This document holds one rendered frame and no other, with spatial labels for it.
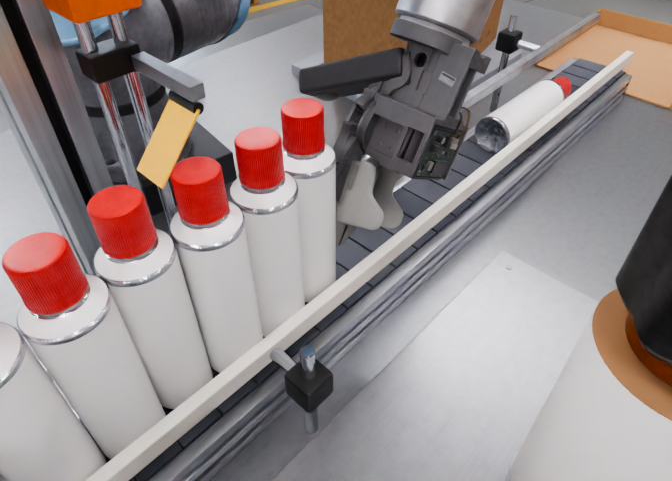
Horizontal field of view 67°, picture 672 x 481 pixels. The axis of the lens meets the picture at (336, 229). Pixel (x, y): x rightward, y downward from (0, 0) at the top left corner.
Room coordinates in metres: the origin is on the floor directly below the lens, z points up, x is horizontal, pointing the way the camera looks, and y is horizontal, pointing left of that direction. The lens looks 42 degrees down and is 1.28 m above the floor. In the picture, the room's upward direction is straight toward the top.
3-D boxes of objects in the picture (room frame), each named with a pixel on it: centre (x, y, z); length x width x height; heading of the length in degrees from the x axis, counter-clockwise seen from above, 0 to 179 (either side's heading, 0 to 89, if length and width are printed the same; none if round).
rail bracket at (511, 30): (0.79, -0.29, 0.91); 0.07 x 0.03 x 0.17; 47
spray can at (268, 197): (0.31, 0.05, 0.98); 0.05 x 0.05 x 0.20
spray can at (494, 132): (0.67, -0.28, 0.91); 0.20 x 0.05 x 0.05; 135
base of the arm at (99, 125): (0.61, 0.28, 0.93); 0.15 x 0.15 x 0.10
